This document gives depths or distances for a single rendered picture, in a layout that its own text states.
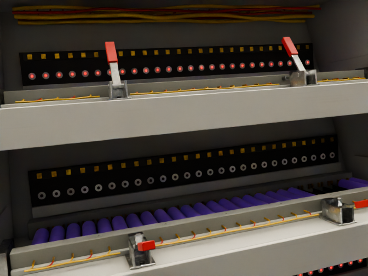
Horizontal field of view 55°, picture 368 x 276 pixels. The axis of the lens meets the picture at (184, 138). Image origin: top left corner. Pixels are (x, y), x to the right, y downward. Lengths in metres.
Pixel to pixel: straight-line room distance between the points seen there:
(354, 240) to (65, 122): 0.38
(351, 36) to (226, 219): 0.43
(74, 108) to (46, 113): 0.03
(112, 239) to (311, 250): 0.24
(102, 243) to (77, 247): 0.03
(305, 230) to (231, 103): 0.19
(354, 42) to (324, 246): 0.40
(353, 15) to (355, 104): 0.23
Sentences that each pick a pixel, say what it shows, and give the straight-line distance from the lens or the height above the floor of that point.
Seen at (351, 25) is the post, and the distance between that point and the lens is 0.75.
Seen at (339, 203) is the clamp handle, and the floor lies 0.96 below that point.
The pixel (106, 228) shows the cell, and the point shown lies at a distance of 0.48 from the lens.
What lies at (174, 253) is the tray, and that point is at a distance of 0.43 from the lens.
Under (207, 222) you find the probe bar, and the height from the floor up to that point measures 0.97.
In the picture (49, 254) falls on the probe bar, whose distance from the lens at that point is 0.44.
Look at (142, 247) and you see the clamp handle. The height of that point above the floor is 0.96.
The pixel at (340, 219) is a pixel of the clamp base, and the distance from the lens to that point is 0.51.
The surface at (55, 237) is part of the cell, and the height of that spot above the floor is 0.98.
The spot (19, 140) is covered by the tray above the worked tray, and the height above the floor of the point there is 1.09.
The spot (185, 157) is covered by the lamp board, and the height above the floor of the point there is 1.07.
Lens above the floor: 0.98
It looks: 12 degrees up
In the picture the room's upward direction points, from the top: 10 degrees counter-clockwise
